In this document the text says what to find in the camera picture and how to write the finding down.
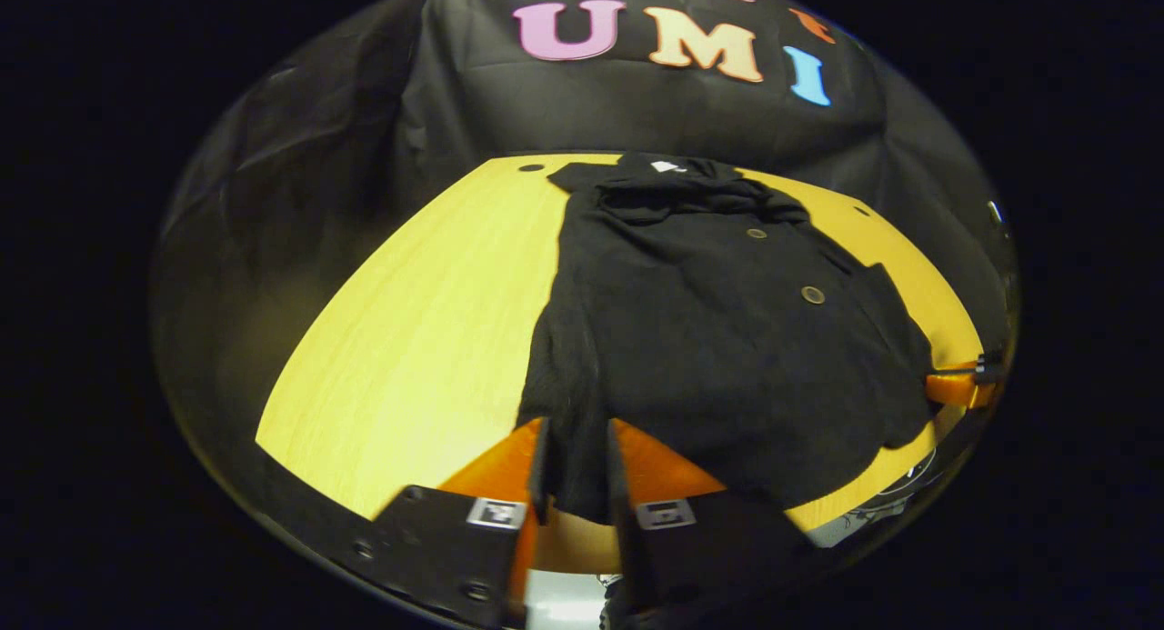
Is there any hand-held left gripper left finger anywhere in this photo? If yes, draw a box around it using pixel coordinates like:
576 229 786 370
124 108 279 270
350 416 551 629

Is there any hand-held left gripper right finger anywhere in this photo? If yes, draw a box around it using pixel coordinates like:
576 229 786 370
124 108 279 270
605 419 819 629

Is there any black button shirt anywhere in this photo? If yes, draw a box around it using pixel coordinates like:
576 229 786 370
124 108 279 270
517 153 942 526

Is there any black backdrop cloth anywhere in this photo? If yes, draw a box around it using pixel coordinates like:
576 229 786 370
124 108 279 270
153 0 1018 522

